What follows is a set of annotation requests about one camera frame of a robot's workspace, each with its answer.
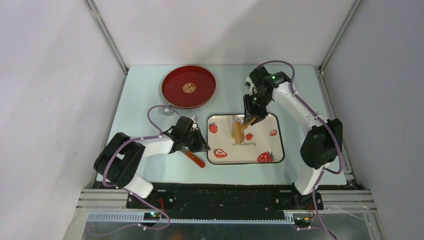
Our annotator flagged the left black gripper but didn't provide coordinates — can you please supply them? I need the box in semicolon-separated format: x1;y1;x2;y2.
182;127;210;153

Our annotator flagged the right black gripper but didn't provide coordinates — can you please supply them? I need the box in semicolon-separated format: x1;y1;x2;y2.
243;91;272;126

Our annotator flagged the strawberry print tray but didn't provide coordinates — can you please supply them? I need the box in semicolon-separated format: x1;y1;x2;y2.
207;113;285;165

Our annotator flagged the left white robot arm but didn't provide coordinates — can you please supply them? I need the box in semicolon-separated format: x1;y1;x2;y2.
93;116;211;208

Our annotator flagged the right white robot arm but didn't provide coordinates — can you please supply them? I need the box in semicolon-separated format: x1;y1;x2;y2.
243;65;343;209

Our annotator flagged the small clear glass cup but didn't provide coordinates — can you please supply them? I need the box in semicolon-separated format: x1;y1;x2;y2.
161;103;175;116

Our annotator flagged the round red plate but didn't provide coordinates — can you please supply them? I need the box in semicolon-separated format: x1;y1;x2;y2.
161;65;217;109

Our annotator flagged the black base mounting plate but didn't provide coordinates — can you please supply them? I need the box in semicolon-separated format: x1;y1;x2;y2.
146;183;324;220

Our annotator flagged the orange handled spatula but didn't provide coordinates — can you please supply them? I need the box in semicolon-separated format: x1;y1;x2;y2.
180;147;206;168

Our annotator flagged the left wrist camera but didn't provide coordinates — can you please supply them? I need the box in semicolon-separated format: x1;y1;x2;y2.
190;115;199;123

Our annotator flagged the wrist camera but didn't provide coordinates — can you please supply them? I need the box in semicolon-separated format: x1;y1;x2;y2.
190;115;199;123
245;77;252;87

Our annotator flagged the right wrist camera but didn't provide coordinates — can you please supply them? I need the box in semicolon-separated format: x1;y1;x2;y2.
245;77;252;87

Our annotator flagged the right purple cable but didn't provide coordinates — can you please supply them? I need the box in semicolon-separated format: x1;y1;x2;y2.
255;60;344;240

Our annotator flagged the purple cable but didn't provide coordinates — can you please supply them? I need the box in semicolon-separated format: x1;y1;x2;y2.
255;60;344;240
101;104;186;190

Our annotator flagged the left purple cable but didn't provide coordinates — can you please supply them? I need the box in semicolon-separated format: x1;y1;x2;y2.
101;104;186;190

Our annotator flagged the grey slotted cable duct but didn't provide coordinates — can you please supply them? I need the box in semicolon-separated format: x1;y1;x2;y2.
86;211;295;225

